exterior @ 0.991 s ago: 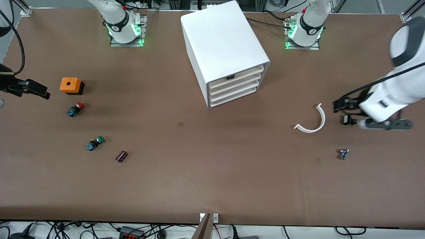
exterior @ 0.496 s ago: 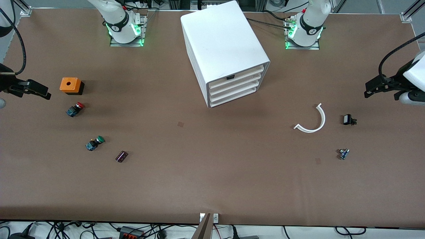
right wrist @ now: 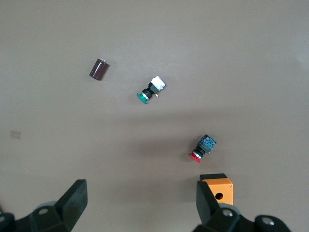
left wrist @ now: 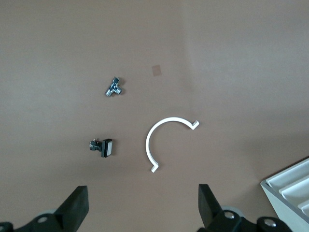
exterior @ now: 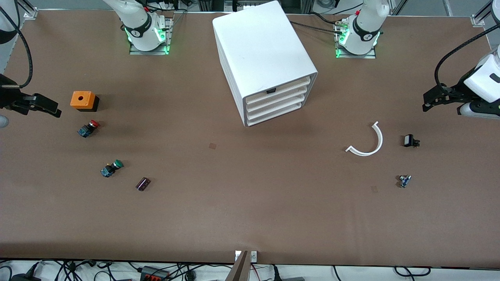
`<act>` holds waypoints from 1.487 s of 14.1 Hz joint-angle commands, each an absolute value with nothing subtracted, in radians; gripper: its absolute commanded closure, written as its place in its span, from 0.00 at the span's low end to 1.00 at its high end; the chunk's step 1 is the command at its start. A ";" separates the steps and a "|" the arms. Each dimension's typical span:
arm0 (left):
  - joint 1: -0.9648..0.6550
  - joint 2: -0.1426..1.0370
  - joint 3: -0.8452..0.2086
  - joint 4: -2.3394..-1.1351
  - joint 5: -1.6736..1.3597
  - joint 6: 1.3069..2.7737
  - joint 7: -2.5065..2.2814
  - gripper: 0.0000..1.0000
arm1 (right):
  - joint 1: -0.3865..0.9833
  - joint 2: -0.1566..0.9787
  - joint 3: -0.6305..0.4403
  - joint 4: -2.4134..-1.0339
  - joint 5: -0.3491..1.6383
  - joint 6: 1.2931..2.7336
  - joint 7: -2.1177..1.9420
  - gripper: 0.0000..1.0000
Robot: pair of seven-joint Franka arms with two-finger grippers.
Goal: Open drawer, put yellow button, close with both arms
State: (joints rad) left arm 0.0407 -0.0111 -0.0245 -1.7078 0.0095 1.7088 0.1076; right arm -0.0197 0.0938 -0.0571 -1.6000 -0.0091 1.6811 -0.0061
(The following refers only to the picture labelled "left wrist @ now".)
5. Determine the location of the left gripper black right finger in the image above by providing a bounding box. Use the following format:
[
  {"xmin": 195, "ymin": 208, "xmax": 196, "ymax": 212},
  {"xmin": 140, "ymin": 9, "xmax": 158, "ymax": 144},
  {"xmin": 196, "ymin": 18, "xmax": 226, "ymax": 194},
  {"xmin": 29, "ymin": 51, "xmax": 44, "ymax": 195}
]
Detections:
[{"xmin": 198, "ymin": 184, "xmax": 254, "ymax": 232}]

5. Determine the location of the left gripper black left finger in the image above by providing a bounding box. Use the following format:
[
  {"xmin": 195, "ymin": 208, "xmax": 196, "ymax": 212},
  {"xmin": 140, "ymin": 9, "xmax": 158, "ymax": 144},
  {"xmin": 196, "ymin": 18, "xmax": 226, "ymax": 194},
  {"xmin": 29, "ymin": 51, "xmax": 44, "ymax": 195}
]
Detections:
[{"xmin": 16, "ymin": 185, "xmax": 89, "ymax": 232}]

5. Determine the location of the white drawer cabinet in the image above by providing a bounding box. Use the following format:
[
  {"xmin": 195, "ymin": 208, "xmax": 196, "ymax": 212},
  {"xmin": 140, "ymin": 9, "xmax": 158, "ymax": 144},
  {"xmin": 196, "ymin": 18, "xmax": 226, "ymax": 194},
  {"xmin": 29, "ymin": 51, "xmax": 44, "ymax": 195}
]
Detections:
[{"xmin": 260, "ymin": 157, "xmax": 309, "ymax": 232}]

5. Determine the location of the white plastic drawer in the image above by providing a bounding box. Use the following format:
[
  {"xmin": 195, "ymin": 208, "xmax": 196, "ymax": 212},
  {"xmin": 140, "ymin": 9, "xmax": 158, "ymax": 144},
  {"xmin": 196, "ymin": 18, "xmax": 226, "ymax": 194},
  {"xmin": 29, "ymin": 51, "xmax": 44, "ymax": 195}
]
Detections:
[
  {"xmin": 279, "ymin": 177, "xmax": 309, "ymax": 203},
  {"xmin": 265, "ymin": 166, "xmax": 309, "ymax": 188},
  {"xmin": 298, "ymin": 197, "xmax": 309, "ymax": 216}
]

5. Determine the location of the black switch white face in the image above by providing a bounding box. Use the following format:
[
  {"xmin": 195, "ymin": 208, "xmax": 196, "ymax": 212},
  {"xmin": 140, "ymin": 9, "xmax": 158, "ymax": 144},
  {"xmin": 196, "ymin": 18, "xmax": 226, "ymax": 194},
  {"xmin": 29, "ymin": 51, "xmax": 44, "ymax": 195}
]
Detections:
[{"xmin": 88, "ymin": 138, "xmax": 114, "ymax": 159}]

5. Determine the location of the white curved plastic bracket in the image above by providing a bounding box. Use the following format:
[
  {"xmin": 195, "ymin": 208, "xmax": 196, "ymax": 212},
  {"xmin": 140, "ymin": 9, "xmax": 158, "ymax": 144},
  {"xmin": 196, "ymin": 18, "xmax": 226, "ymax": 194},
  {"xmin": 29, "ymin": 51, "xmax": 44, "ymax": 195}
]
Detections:
[{"xmin": 145, "ymin": 116, "xmax": 200, "ymax": 174}]

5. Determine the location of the small metal toggle switch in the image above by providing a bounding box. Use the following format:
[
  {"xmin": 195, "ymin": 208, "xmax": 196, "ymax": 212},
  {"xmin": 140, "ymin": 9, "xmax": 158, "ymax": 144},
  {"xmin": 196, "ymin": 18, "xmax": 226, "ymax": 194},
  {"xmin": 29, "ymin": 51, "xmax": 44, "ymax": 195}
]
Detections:
[{"xmin": 105, "ymin": 76, "xmax": 123, "ymax": 97}]

